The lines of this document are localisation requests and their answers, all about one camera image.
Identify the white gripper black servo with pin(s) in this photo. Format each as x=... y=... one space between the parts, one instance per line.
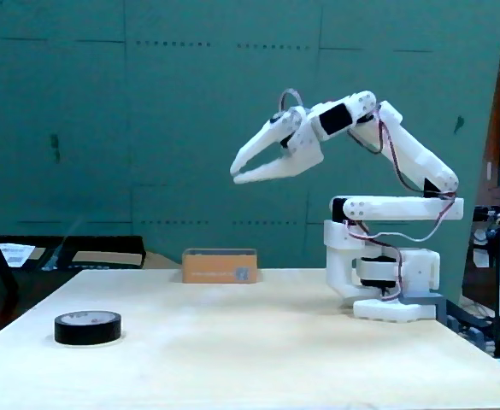
x=302 y=156

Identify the black roll of tape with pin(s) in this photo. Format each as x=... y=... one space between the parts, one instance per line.
x=87 y=335

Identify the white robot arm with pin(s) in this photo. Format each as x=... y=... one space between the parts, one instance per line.
x=403 y=209

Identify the brown wooden shelf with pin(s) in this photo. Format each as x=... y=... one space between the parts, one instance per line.
x=494 y=141

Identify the grey table clamp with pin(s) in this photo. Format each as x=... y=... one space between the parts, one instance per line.
x=439 y=305

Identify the large green backdrop board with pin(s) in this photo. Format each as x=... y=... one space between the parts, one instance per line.
x=40 y=107

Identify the white paper with code print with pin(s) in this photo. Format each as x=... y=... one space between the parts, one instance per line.
x=16 y=254

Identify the black rectangular frame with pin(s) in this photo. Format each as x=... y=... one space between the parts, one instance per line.
x=104 y=243

